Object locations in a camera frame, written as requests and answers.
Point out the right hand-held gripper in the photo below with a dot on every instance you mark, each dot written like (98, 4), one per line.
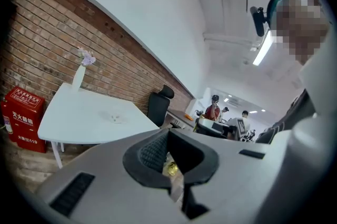
(241, 125)

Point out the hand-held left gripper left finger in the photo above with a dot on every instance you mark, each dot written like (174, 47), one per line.
(147, 154)

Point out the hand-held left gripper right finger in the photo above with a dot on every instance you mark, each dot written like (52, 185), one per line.
(197, 159)

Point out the small orange object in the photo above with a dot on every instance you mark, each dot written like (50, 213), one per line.
(188, 116)

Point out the gray desk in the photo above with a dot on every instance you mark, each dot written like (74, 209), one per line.
(180, 117)

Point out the black office chair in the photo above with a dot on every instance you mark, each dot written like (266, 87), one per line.
(158, 107)

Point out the ceiling light strip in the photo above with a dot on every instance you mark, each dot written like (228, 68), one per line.
(263, 49)

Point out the white table leg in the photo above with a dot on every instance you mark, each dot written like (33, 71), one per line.
(62, 146)
(56, 154)

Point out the white vase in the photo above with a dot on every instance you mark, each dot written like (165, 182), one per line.
(78, 78)

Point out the purple flower bunch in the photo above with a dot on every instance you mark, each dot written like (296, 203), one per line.
(87, 58)

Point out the red fire extinguisher box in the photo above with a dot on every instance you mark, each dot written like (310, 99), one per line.
(25, 117)

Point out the red fire extinguisher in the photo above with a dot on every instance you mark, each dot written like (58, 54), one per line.
(6, 125)

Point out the black head camera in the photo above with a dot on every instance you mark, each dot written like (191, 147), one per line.
(259, 21)

